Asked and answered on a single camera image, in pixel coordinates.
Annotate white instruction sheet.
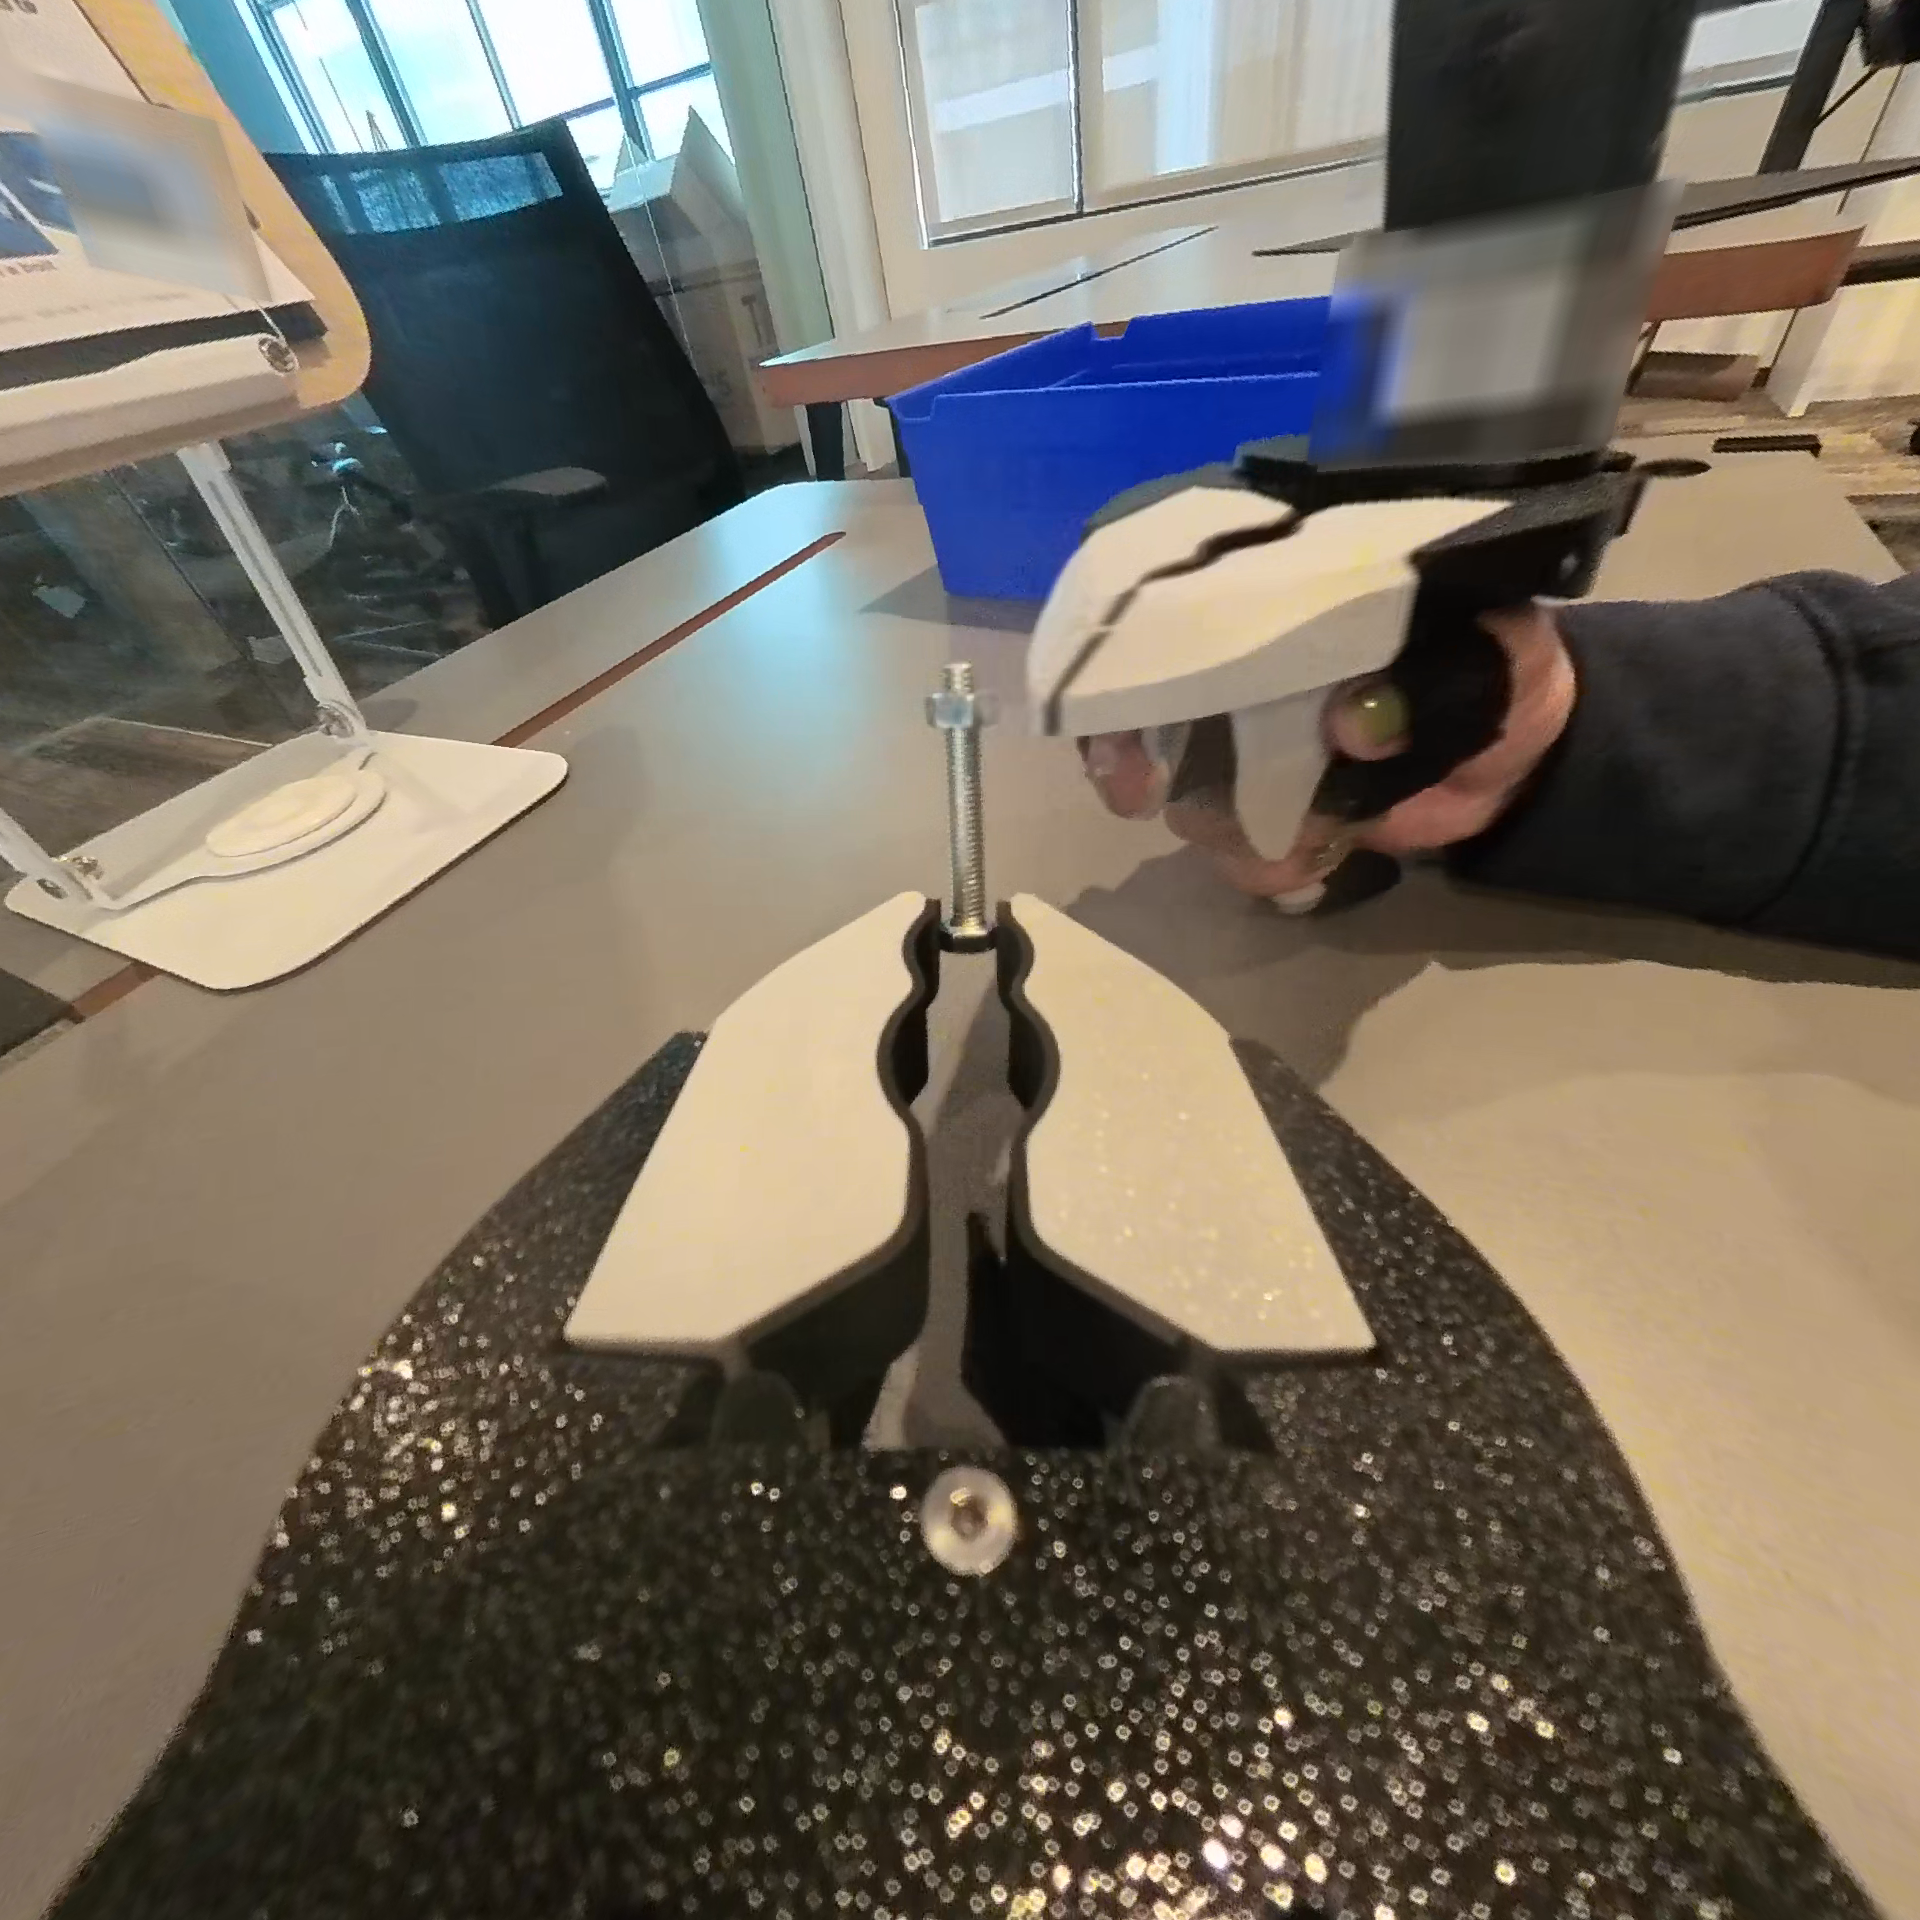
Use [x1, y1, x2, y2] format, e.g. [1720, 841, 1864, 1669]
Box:
[0, 0, 328, 395]

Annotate dark framed window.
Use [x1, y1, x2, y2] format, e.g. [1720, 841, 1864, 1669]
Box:
[247, 0, 721, 152]

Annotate silver steel bolt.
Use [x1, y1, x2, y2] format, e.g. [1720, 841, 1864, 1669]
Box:
[927, 662, 997, 952]

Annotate black mesh office chair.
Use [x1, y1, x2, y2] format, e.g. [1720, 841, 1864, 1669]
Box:
[270, 122, 756, 623]

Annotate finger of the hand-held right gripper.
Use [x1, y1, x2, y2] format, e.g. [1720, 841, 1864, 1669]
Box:
[1027, 484, 1306, 705]
[1039, 501, 1507, 742]

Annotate cardboard box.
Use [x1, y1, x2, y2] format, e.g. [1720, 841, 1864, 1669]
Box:
[608, 109, 773, 449]

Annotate person's right hand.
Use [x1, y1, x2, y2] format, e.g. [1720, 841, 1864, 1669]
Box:
[1081, 610, 1580, 925]

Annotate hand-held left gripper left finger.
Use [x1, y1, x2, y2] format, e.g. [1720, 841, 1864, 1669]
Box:
[567, 889, 933, 1450]

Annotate white framed window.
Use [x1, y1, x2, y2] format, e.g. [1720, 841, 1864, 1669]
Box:
[895, 0, 1401, 248]

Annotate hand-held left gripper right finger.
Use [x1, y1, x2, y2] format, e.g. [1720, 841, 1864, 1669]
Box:
[964, 889, 1381, 1450]

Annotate grey table with brown edge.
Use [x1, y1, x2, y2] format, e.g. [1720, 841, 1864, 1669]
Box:
[758, 223, 1920, 449]

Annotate blue plastic bin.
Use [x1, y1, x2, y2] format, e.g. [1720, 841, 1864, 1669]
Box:
[888, 295, 1336, 601]

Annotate person's right forearm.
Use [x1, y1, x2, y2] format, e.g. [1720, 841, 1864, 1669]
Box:
[1449, 570, 1920, 962]

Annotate white wooden document stand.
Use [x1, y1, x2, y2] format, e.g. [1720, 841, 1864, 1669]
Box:
[0, 0, 573, 990]

